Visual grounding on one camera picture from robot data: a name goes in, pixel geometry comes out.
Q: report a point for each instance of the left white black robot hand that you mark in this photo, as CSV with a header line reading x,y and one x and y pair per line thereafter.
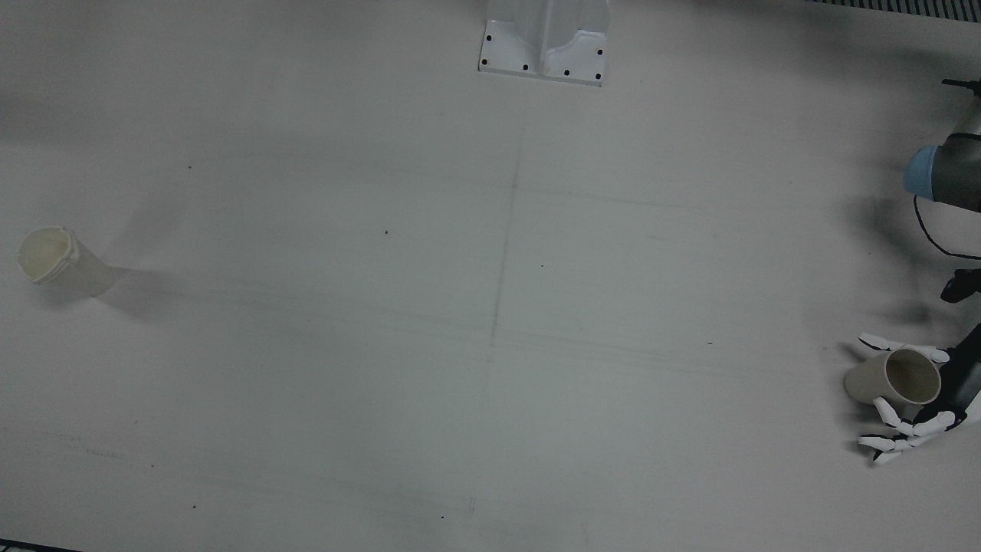
x,y
964,383

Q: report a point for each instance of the plain beige cup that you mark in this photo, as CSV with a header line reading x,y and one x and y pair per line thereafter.
x,y
870,379

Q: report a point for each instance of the cream cup with spout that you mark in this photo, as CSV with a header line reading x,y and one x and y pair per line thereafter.
x,y
84,276

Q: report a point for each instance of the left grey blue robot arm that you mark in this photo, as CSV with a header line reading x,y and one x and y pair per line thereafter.
x,y
954,172

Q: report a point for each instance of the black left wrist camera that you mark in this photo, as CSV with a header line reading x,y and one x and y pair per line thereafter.
x,y
962,285

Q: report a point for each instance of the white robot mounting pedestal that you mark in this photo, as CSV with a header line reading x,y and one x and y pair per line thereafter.
x,y
544,46

